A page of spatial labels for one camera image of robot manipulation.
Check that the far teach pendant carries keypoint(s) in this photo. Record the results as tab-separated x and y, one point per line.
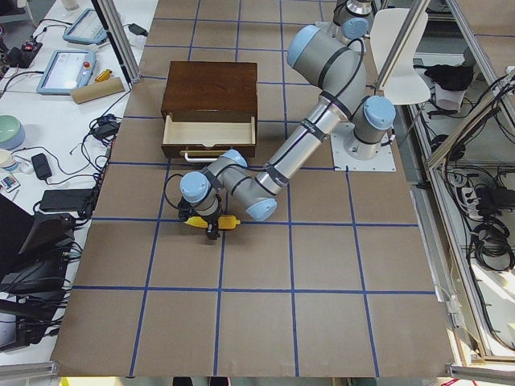
87	29

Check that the black monitor stand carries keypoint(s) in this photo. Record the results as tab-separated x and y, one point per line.
35	253

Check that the yellow toy corn cob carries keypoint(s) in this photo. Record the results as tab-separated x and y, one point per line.
225	222

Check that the yellow utility knife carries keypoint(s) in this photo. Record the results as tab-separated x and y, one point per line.
103	76

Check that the near teach pendant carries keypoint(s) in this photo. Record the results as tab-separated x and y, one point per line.
67	70

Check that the cardboard tube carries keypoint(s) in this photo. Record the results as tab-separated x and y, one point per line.
97	90

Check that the black power brick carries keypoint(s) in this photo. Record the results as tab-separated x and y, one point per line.
64	199

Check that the teach pendant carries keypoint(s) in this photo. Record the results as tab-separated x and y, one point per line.
67	70
87	29

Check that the light wood drawer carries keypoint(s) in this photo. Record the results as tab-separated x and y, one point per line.
210	132

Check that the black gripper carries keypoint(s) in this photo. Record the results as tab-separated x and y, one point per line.
210	225

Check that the black cloth bundle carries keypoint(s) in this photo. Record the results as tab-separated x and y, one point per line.
451	78

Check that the black smartphone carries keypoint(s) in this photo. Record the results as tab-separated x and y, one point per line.
41	166

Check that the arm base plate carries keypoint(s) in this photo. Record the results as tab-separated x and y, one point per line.
350	154

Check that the white chair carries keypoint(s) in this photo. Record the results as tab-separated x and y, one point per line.
394	39

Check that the green bowl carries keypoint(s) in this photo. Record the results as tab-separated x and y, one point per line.
12	132

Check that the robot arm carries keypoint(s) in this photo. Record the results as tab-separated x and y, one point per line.
339	73

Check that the dark wooden drawer cabinet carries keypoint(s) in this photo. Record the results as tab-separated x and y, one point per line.
211	86

